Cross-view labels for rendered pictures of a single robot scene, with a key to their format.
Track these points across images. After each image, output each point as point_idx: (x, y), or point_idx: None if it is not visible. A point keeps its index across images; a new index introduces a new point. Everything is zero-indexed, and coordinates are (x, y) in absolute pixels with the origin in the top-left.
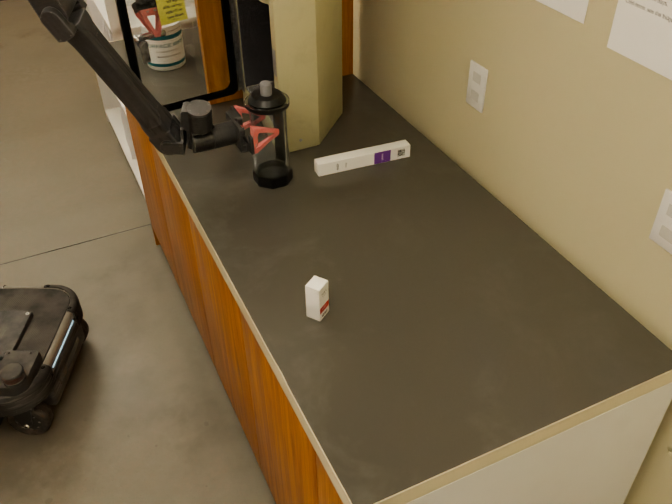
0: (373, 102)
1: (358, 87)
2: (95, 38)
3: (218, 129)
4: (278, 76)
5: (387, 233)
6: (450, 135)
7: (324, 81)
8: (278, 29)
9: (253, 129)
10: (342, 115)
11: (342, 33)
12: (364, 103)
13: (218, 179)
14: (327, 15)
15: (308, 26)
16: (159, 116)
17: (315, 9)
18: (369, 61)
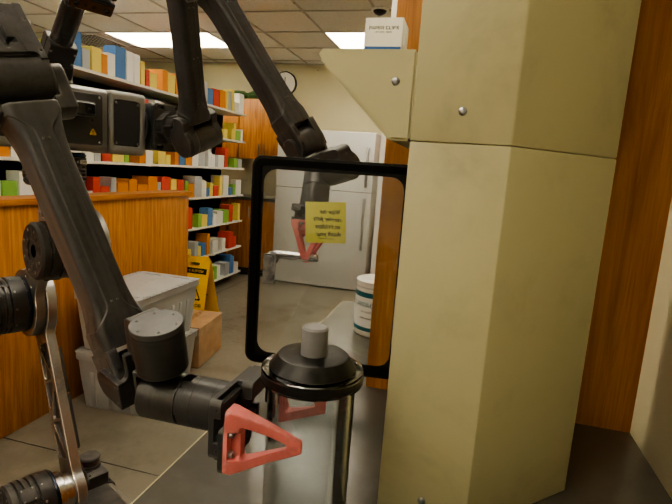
0: (648, 500)
1: (628, 458)
2: (35, 141)
3: (192, 386)
4: (393, 344)
5: None
6: None
7: (508, 398)
8: (409, 247)
9: (228, 412)
10: (560, 495)
11: (619, 354)
12: (625, 493)
13: (221, 497)
14: (544, 264)
15: (478, 260)
16: (104, 317)
17: (501, 228)
18: (667, 420)
